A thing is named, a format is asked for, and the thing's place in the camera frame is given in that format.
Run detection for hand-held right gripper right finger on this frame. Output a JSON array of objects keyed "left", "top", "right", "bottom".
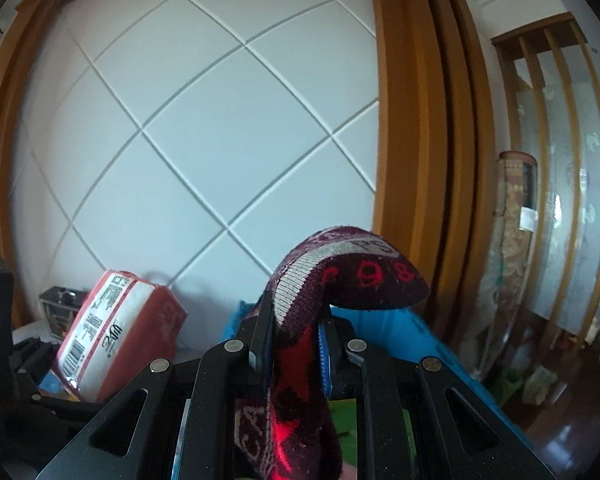
[{"left": 317, "top": 305, "right": 556, "bottom": 480}]

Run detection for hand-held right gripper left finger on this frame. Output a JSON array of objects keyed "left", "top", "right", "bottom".
[{"left": 37, "top": 292, "right": 276, "bottom": 480}]

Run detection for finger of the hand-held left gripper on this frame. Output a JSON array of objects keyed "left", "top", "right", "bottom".
[
  {"left": 12, "top": 336, "right": 66, "bottom": 397},
  {"left": 30, "top": 390, "right": 106, "bottom": 422}
]

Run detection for dark red knit sock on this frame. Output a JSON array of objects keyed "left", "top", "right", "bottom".
[{"left": 234, "top": 225, "right": 429, "bottom": 480}]

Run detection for blue plastic crate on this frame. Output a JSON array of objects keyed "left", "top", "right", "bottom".
[{"left": 220, "top": 300, "right": 536, "bottom": 480}]

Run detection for red white tissue pack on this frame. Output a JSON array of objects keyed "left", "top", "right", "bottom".
[{"left": 50, "top": 269, "right": 188, "bottom": 405}]

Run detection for small green container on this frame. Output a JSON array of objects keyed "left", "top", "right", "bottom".
[{"left": 495, "top": 367, "right": 525, "bottom": 403}]

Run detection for small patterned box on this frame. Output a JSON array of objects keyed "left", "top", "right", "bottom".
[{"left": 522, "top": 365, "right": 556, "bottom": 405}]

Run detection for rolled patterned rug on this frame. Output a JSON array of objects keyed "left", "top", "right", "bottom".
[{"left": 480, "top": 150, "right": 538, "bottom": 381}]

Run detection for wooden slat glass divider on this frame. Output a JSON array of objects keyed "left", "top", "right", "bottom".
[{"left": 490, "top": 12, "right": 600, "bottom": 346}]

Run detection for wooden headboard frame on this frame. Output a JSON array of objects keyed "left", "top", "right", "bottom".
[{"left": 0, "top": 0, "right": 496, "bottom": 331}]

